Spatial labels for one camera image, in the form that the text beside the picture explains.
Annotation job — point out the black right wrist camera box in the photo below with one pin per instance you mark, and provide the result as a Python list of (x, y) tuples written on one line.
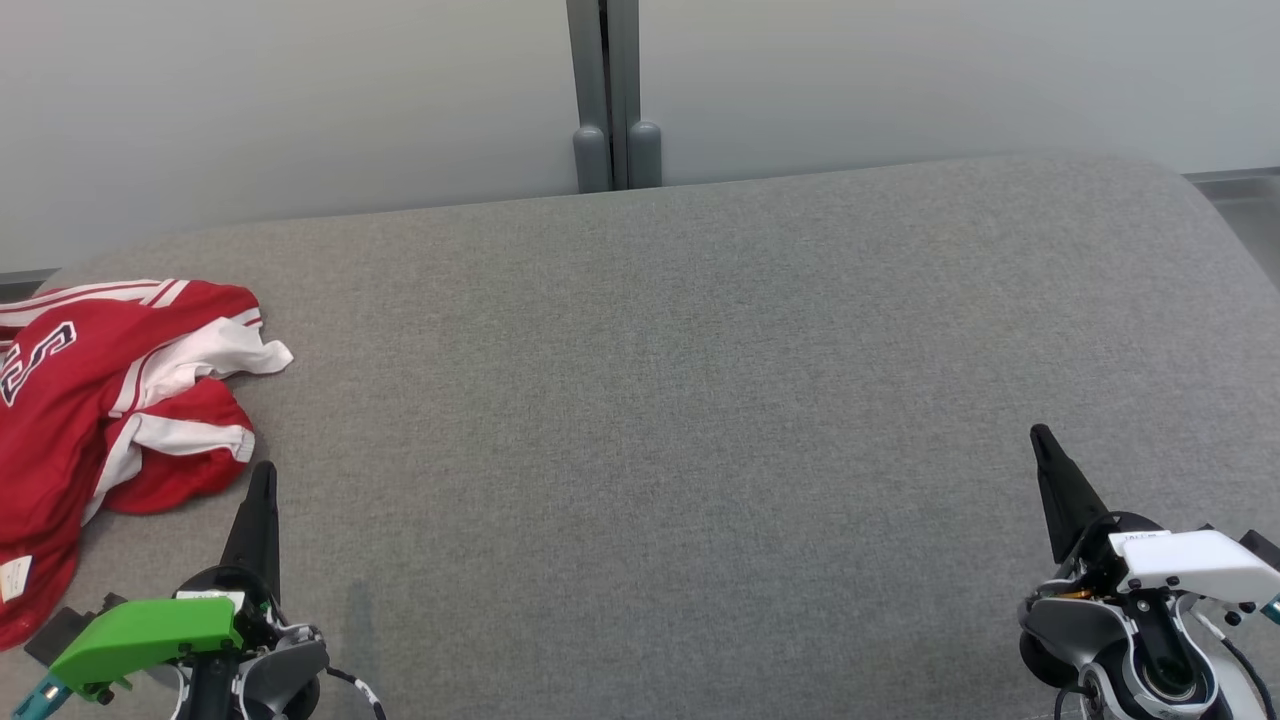
[(1262, 548)]

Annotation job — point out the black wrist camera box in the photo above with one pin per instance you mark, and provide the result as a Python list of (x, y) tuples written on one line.
[(60, 630), (1262, 548)]

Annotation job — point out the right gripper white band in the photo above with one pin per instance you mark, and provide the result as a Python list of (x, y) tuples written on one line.
[(1190, 565)]

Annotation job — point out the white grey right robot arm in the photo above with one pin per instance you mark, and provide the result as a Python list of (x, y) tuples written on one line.
[(1070, 625)]

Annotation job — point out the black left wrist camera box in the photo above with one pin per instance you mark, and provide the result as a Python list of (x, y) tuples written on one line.
[(60, 630)]

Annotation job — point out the grey fabric sofa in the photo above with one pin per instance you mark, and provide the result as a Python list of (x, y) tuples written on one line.
[(650, 400)]

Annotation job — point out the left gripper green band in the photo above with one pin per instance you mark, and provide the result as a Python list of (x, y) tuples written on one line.
[(150, 630)]

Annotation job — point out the grey baseboard strip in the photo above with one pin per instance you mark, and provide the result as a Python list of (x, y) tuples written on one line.
[(1235, 177), (25, 283)]

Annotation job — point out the grey partition post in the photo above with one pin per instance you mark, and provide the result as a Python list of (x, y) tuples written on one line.
[(590, 80)]

